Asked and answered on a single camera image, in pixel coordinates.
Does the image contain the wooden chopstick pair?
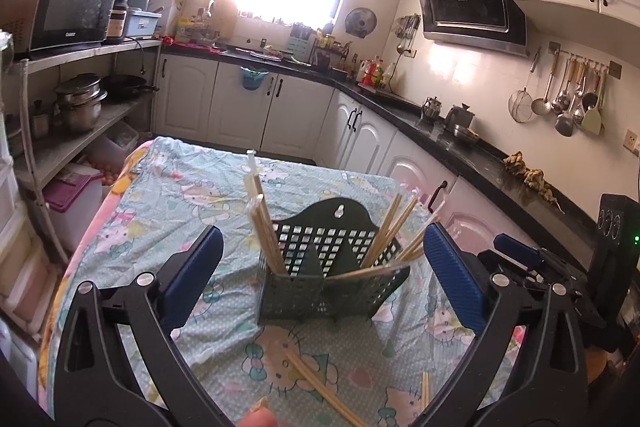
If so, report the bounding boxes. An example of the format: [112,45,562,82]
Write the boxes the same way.
[245,174,288,275]
[245,149,261,198]

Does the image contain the pile of wooden chopsticks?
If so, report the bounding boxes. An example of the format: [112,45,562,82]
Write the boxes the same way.
[285,349,433,427]

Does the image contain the steel kettle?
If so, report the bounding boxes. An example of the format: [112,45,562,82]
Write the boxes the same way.
[422,95,444,124]

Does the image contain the black microwave oven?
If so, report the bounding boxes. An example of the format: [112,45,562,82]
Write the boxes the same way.
[0,0,121,60]

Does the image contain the light blue plastic box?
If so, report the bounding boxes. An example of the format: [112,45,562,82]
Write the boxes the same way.
[122,7,164,40]

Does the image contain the white plastic drawer tower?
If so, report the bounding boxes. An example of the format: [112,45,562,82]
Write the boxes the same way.
[0,127,53,333]

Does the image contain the wire mesh strainer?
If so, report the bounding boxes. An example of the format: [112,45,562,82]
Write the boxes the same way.
[508,48,542,124]

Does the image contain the light blue knife holder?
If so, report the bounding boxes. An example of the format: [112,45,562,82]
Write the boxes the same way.
[288,22,317,60]

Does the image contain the black kitchen countertop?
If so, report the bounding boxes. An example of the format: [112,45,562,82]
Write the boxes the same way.
[161,43,606,273]

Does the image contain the pile of brown eggs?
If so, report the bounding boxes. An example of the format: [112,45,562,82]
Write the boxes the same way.
[82,156,126,188]

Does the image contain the blue hanging bin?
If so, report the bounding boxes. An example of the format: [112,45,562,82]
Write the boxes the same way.
[239,66,269,92]

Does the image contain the white lower kitchen cabinets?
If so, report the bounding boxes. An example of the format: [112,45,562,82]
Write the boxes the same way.
[152,51,506,253]

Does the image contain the round wall fan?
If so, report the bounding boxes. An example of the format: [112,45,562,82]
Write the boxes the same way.
[344,7,377,39]

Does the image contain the row of hanging kitchen utensils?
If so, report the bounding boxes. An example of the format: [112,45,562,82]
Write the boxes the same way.
[531,41,624,138]

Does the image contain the green plastic utensil basket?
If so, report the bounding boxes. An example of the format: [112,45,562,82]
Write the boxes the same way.
[256,196,412,327]

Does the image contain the person's left hand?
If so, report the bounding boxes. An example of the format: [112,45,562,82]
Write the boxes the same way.
[239,407,279,427]

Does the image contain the white bin with pink lid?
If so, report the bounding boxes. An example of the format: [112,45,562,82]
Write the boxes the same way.
[42,171,104,254]

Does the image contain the black dish rack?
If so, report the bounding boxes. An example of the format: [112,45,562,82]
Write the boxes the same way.
[310,34,352,71]

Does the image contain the group of condiment bottles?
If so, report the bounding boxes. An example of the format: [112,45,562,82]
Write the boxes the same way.
[356,56,397,90]

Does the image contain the stacked stainless steel pots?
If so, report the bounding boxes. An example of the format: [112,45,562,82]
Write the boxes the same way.
[53,73,109,134]

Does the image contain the black wok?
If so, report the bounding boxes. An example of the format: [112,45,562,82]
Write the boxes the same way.
[100,74,161,102]

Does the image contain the small metal pot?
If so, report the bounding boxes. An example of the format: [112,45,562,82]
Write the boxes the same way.
[444,104,476,135]

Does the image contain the bunch of wooden chopsticks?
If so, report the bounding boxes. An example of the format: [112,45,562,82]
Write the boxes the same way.
[327,191,446,282]

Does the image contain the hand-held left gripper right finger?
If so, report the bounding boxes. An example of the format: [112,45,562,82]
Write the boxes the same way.
[412,223,589,427]

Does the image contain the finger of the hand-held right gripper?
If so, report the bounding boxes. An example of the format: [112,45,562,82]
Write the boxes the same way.
[477,234,546,280]

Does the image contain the clear plastic container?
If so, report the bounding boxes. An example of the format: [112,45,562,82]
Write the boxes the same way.
[102,122,141,168]

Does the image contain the cat-printed turquoise tablecloth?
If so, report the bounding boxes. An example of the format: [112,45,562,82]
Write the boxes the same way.
[47,136,531,427]

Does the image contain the black range hood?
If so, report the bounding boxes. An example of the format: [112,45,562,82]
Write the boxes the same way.
[406,0,531,58]

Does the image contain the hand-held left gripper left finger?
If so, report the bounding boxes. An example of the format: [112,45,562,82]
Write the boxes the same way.
[52,224,236,427]

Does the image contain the brown rag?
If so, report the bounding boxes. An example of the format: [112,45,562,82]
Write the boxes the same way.
[502,150,566,214]

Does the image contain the stone shelf rack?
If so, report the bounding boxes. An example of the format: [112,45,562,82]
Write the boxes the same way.
[10,38,164,258]

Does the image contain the wooden cutting board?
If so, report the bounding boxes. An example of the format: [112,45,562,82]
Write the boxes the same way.
[206,0,239,42]

